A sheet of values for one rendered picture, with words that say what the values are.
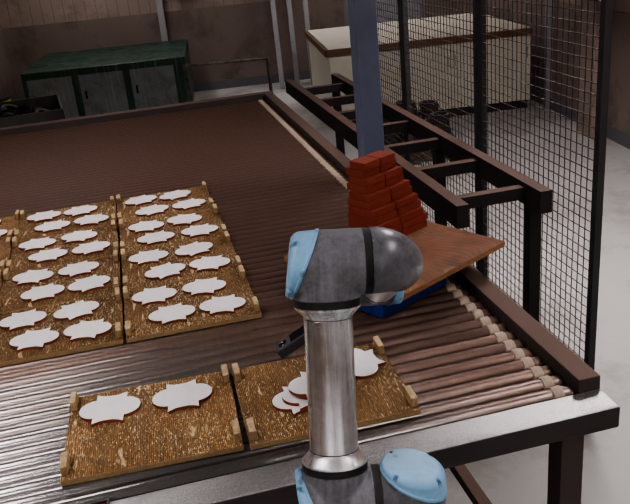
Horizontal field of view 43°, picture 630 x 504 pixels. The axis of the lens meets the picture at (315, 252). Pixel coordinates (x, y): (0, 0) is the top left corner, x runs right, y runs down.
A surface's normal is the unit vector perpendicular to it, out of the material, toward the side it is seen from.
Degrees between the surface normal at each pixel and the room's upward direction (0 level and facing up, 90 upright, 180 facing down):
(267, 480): 0
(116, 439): 0
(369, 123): 90
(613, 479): 0
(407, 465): 11
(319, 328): 73
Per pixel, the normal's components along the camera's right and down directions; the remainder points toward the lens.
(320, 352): -0.34, 0.11
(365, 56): 0.25, 0.35
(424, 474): 0.10, -0.94
